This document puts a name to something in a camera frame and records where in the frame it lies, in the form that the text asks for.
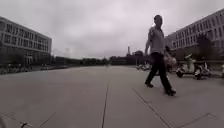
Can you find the row of trees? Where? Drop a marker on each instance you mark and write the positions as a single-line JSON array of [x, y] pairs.
[[86, 61]]

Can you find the tower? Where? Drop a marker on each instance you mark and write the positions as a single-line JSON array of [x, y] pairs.
[[128, 50]]

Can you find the grey paved plaza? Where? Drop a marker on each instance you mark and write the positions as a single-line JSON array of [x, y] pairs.
[[83, 96]]

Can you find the row of parked bicycles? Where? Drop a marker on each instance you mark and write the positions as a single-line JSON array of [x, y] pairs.
[[16, 69]]

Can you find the grey multi-storey building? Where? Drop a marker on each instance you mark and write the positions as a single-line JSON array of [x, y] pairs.
[[23, 41], [200, 35]]

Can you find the person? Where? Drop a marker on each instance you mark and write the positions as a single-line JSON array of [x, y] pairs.
[[156, 43], [169, 60]]

